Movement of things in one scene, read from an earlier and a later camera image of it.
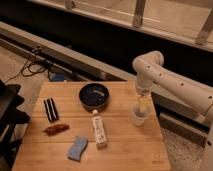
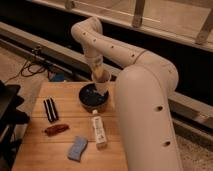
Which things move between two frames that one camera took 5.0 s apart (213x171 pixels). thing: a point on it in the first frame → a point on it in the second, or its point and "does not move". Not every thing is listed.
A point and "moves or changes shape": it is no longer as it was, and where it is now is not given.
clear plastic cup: (139, 117) moves or changes shape
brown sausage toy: (58, 128) does not move
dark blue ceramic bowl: (94, 96) does not move
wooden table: (85, 125) does not move
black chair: (10, 118) does not move
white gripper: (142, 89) → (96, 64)
